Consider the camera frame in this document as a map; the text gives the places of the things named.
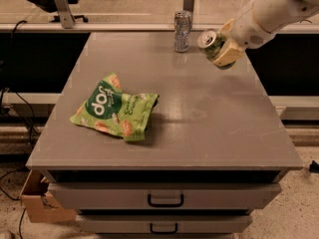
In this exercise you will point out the black upper drawer handle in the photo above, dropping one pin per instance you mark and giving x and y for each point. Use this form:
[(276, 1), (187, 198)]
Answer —
[(165, 202)]

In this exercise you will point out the black drawer handle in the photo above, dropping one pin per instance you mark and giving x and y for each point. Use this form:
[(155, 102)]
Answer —
[(165, 202), (163, 229)]

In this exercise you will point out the grey upper drawer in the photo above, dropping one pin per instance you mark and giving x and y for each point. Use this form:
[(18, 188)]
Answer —
[(197, 196)]

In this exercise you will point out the grey lower drawer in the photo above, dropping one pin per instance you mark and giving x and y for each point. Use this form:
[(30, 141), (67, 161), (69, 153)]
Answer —
[(140, 224)]

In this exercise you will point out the black object on floor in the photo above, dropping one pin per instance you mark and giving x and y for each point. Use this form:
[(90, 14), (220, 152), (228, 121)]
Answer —
[(314, 167)]

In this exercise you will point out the black lower drawer handle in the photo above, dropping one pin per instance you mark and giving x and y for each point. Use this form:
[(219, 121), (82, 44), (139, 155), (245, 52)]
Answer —
[(163, 229)]

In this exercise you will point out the grey left metal bracket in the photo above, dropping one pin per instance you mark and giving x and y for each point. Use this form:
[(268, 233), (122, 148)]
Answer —
[(66, 18)]

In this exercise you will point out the green snack chip bag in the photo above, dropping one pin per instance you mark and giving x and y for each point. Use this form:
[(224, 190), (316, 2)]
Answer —
[(110, 110)]

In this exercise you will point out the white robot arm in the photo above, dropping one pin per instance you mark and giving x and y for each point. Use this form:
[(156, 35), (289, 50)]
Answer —
[(273, 15)]

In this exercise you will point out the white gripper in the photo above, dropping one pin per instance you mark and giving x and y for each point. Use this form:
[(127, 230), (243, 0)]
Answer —
[(244, 34)]

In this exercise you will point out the grey drawer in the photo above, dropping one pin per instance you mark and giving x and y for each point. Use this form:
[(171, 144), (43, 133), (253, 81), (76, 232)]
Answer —
[(197, 196), (140, 224)]

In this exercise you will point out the silver soda can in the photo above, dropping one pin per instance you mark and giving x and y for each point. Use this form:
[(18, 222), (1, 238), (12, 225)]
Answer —
[(182, 27)]

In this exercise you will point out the green soda can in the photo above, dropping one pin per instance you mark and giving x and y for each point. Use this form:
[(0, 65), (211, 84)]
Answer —
[(210, 43)]

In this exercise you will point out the brown cardboard box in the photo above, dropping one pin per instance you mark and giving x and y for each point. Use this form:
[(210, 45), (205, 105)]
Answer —
[(40, 204)]

